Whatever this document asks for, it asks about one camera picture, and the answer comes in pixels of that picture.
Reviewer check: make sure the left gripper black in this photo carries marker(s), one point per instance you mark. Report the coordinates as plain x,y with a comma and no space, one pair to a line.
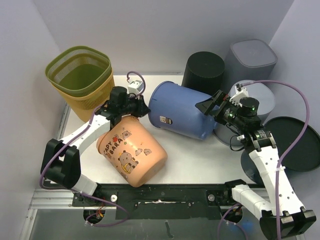
142,108

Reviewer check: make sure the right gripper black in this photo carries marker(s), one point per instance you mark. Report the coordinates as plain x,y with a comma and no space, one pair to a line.
216,104

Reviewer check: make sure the blue round bin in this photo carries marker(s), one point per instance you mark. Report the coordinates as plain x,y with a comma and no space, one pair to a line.
173,108

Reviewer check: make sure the black ribbed round bin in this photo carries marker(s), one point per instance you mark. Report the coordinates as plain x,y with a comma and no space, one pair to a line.
204,72

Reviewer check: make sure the tan round bin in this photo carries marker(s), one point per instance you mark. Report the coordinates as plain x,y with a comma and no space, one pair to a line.
133,151

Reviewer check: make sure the light grey round bin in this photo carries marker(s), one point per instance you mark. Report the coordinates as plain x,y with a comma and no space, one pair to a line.
266,99

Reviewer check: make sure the tan mesh square basket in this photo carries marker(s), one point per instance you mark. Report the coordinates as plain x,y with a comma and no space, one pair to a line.
84,106

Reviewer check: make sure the grey mesh square basket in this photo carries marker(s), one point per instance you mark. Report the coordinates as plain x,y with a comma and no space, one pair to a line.
251,59

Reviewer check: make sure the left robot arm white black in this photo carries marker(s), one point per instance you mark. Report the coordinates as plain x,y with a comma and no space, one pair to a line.
61,162

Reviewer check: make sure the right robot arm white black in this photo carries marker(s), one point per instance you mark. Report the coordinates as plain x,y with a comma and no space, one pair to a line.
283,215

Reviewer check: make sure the green mesh square basket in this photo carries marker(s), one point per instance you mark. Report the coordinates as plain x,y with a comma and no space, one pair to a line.
79,70

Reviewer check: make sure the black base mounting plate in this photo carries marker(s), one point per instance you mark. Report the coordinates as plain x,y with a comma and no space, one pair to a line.
169,201

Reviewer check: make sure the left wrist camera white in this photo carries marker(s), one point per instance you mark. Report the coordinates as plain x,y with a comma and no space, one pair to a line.
135,87

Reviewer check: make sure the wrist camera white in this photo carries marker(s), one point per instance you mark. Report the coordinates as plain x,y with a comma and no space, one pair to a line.
237,92
135,87

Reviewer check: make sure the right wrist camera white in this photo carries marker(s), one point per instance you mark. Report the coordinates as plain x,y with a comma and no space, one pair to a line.
237,92

